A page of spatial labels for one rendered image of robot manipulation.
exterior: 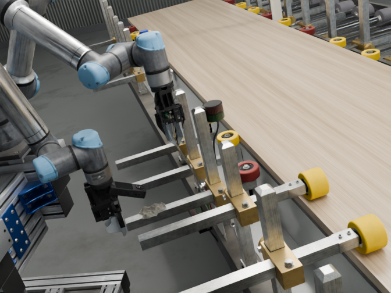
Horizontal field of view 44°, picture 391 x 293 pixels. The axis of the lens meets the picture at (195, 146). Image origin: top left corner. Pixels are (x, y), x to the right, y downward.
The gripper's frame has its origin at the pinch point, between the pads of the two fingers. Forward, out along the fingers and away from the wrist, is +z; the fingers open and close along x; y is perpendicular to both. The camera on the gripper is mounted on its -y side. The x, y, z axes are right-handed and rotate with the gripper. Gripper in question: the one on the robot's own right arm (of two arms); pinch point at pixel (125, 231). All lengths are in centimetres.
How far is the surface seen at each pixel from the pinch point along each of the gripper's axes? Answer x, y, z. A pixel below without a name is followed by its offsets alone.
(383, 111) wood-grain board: -7, -97, -8
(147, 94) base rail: -149, -34, 12
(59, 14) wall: -748, 12, 43
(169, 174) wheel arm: -24.2, -20.5, -0.7
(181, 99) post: -27.2, -31.9, -26.0
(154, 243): 26.5, -6.7, -11.5
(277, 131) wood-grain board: -17, -61, -8
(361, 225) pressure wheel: 51, -51, -15
